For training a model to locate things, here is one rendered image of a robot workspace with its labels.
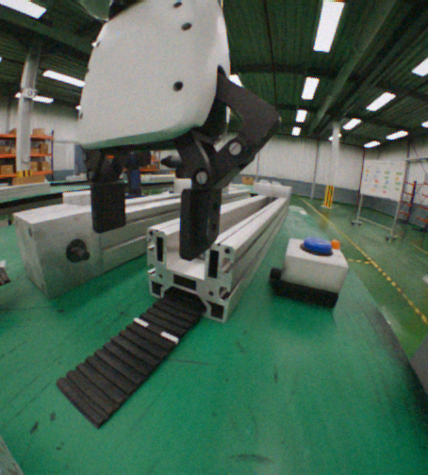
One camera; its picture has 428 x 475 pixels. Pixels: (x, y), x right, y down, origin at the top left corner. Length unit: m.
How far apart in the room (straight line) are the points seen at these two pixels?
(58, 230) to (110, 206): 0.11
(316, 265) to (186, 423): 0.21
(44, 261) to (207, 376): 0.21
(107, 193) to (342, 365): 0.25
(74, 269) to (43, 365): 0.13
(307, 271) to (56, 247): 0.30
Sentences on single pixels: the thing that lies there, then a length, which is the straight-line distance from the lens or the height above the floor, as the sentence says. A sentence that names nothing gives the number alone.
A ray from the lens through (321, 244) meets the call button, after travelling 0.27.
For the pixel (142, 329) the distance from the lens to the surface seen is 0.20.
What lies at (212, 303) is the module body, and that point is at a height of 0.80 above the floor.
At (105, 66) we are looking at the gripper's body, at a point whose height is 0.99.
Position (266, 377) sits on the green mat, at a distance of 0.18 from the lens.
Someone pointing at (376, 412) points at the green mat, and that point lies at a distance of 0.20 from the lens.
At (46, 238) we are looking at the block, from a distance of 0.26.
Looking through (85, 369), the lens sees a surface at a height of 0.78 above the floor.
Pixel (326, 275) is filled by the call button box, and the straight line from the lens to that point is 0.26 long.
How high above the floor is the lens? 0.92
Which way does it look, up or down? 18 degrees down
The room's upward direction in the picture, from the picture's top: 4 degrees clockwise
